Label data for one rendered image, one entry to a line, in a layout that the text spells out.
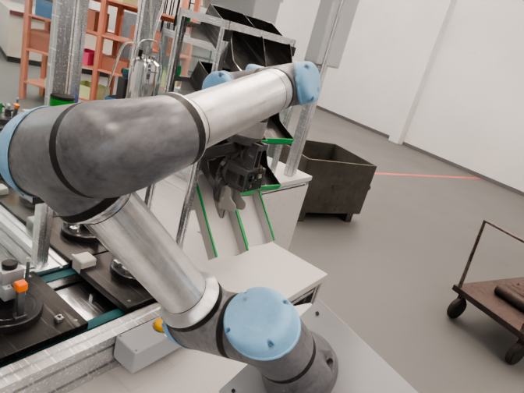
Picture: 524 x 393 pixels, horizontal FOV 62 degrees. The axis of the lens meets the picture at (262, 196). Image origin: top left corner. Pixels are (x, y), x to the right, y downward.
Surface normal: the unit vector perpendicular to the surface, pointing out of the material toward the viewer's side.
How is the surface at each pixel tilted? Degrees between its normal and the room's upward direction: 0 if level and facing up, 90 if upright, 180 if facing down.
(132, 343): 0
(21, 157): 92
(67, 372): 90
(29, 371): 0
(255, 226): 45
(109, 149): 76
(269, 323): 41
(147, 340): 0
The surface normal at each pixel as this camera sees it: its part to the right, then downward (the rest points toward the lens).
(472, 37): -0.80, 0.00
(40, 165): -0.50, 0.37
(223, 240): 0.65, -0.35
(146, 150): 0.49, 0.25
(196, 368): 0.26, -0.91
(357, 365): -0.38, -0.66
